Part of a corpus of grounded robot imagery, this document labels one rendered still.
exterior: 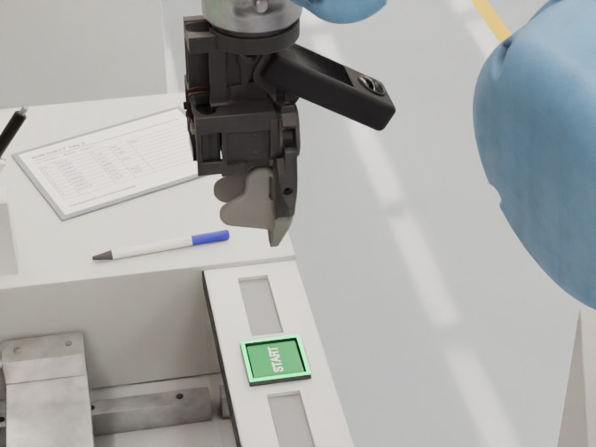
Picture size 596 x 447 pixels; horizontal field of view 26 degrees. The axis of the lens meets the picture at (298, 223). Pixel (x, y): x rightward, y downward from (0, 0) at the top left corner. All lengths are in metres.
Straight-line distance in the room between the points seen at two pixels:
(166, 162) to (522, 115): 0.98
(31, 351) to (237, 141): 0.39
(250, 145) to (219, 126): 0.03
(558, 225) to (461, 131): 2.87
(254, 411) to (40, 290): 0.27
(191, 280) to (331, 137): 2.05
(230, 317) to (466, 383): 1.41
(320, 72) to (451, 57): 2.74
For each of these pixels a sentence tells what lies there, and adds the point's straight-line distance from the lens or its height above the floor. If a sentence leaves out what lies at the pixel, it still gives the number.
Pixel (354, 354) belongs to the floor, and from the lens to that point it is 2.65.
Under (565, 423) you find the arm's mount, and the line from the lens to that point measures 1.12.
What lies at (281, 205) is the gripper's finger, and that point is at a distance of 1.03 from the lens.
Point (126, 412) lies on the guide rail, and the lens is 1.31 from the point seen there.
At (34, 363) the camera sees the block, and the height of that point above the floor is 0.90.
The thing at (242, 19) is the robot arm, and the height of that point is 1.32.
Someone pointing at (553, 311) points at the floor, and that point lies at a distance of 2.80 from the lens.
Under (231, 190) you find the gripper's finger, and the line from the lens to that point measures 1.08.
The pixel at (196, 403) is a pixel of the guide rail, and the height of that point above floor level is 0.85.
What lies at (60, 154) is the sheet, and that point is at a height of 0.97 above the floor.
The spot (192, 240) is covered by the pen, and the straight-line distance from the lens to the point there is 1.31.
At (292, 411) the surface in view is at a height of 0.96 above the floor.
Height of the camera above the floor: 1.74
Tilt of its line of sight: 35 degrees down
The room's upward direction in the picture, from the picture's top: straight up
